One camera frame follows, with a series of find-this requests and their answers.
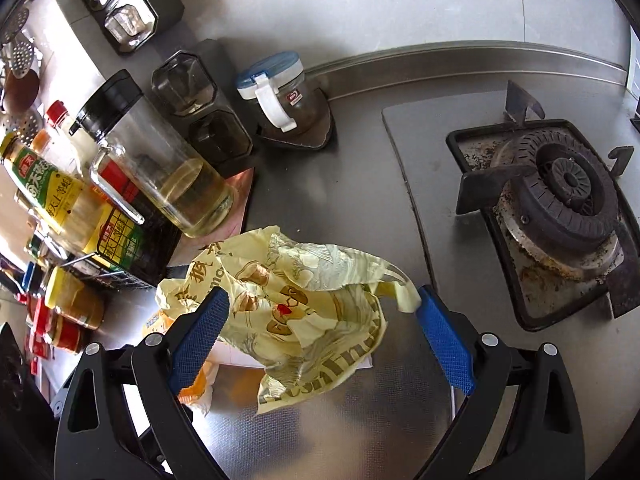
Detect large red lid jar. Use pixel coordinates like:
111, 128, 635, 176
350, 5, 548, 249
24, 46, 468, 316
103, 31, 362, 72
35, 310, 93, 356

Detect black wire basket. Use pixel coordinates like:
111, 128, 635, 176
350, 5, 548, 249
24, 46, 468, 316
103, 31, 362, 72
30, 230, 181, 292

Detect yellow printed plastic bag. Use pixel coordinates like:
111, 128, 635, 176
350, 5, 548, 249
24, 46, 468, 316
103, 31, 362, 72
156, 225, 422, 416

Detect slotted steel spatula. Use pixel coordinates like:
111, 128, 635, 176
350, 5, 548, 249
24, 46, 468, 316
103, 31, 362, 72
0, 7, 31, 41

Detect red cap bottle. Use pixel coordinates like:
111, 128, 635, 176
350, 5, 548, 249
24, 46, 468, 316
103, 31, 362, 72
45, 101, 83, 171

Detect glass jar blue lid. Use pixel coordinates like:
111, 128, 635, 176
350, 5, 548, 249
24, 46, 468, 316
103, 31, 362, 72
236, 50, 307, 133

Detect yellow lid jar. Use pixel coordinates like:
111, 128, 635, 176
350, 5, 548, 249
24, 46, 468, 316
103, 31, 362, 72
44, 266, 105, 331

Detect wall-mounted spice boxes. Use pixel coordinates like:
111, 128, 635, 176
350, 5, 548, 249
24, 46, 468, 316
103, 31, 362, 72
107, 0, 161, 56

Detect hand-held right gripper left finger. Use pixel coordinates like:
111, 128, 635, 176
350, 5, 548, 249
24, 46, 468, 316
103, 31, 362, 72
54, 287, 231, 480

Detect slotted steel spoon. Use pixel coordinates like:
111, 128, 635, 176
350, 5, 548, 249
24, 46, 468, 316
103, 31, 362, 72
7, 40, 38, 78

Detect large bottle green label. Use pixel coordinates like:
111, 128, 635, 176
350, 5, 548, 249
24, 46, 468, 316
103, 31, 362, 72
0, 132, 148, 266

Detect black blurred object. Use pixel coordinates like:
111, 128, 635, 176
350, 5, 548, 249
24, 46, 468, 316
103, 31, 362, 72
0, 320, 57, 480

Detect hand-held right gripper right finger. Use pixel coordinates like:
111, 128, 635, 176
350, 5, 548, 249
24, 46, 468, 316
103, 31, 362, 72
415, 284, 587, 480

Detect black gas stove burner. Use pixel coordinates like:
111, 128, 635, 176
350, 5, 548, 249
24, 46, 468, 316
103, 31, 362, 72
445, 80, 640, 332

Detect round steel skimmer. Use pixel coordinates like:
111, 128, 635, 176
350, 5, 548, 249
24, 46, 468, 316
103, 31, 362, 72
0, 107, 43, 135

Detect glass oil dispenser black lid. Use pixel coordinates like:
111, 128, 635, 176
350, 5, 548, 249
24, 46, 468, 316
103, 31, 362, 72
70, 69, 236, 238

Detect dark triangular coaster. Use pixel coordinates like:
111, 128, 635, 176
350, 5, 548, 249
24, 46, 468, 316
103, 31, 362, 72
257, 97, 333, 151

